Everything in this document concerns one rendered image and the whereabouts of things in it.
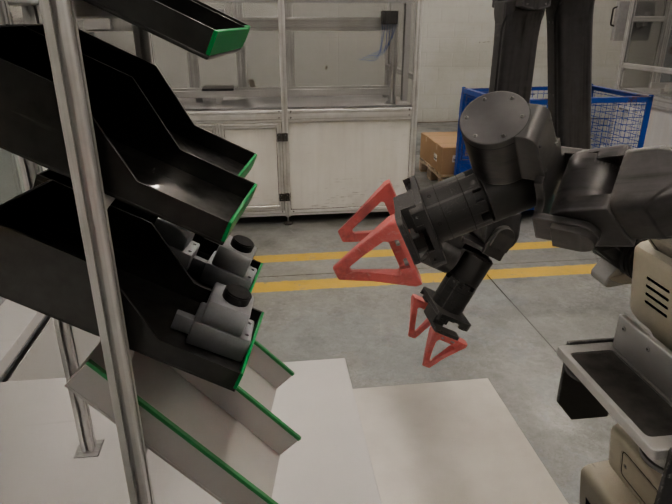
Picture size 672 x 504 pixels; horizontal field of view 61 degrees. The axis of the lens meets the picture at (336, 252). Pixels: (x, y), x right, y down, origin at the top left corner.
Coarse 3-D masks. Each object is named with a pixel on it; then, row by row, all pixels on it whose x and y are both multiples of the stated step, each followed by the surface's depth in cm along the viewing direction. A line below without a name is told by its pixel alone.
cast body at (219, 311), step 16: (224, 288) 62; (240, 288) 61; (208, 304) 59; (224, 304) 59; (240, 304) 60; (176, 320) 61; (192, 320) 61; (208, 320) 59; (224, 320) 60; (240, 320) 60; (192, 336) 60; (208, 336) 60; (224, 336) 60; (240, 336) 61; (224, 352) 61; (240, 352) 61
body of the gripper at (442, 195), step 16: (464, 176) 54; (416, 192) 54; (432, 192) 54; (448, 192) 53; (464, 192) 53; (416, 208) 51; (432, 208) 54; (448, 208) 53; (464, 208) 53; (480, 208) 53; (416, 224) 51; (432, 224) 54; (448, 224) 54; (464, 224) 54; (480, 224) 54; (432, 240) 52; (448, 240) 56; (432, 256) 52
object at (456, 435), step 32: (416, 384) 114; (448, 384) 114; (480, 384) 114; (384, 416) 105; (416, 416) 105; (448, 416) 105; (480, 416) 105; (384, 448) 97; (416, 448) 97; (448, 448) 97; (480, 448) 97; (512, 448) 97; (384, 480) 90; (416, 480) 90; (448, 480) 90; (480, 480) 90; (512, 480) 90; (544, 480) 90
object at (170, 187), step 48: (0, 48) 56; (0, 96) 48; (48, 96) 47; (96, 96) 60; (144, 96) 60; (0, 144) 49; (48, 144) 49; (144, 144) 62; (144, 192) 50; (192, 192) 58; (240, 192) 63
